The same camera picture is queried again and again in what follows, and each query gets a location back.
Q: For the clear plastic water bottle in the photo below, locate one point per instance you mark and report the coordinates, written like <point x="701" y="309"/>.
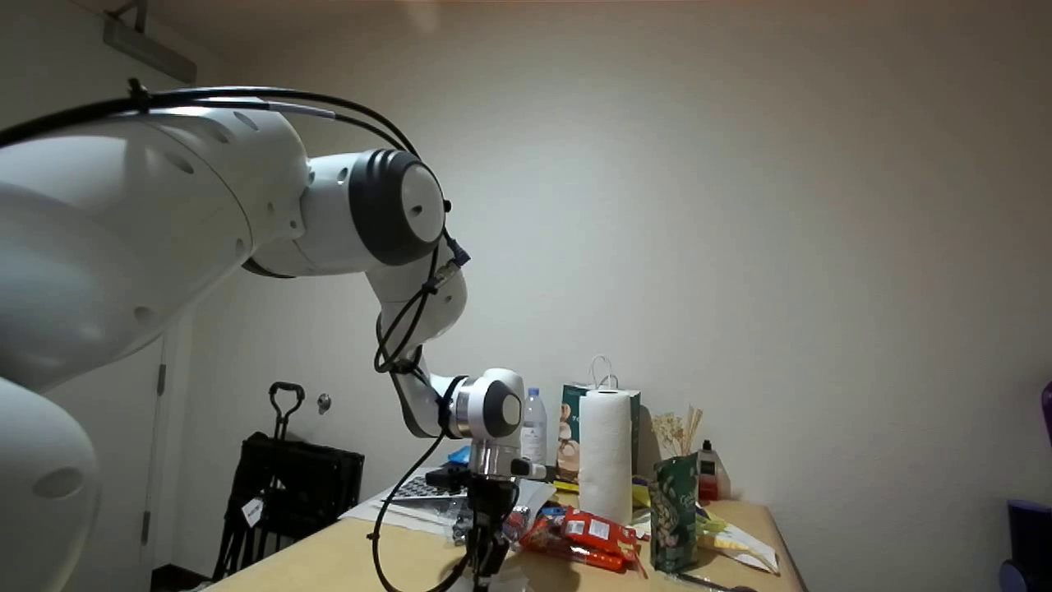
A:
<point x="533" y="431"/>

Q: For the black folding crate cart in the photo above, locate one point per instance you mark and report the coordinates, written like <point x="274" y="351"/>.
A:
<point x="284" y="493"/>

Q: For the black and white keyboard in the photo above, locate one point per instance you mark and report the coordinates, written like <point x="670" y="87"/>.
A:
<point x="422" y="492"/>

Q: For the purple object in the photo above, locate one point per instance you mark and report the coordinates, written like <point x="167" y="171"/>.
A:
<point x="1032" y="538"/>

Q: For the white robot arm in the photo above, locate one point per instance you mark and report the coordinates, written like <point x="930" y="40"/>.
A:
<point x="142" y="230"/>

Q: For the yellow green packet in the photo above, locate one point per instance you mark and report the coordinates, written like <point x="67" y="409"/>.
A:
<point x="746" y="547"/>

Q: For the red snack packets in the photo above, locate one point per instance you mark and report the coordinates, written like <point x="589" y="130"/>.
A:
<point x="586" y="539"/>

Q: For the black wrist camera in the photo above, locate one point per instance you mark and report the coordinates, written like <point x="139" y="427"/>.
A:
<point x="449" y="477"/>

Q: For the grey door closer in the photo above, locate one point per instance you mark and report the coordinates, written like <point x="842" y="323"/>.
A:
<point x="148" y="43"/>

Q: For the dark green snack bag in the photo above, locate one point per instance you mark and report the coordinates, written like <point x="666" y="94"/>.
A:
<point x="675" y="513"/>

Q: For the wooden reed sticks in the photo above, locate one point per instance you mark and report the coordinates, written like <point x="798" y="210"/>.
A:
<point x="680" y="427"/>

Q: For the white paper towel roll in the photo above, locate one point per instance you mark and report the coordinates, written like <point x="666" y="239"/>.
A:
<point x="608" y="454"/>

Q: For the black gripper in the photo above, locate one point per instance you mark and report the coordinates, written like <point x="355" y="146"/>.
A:
<point x="492" y="513"/>

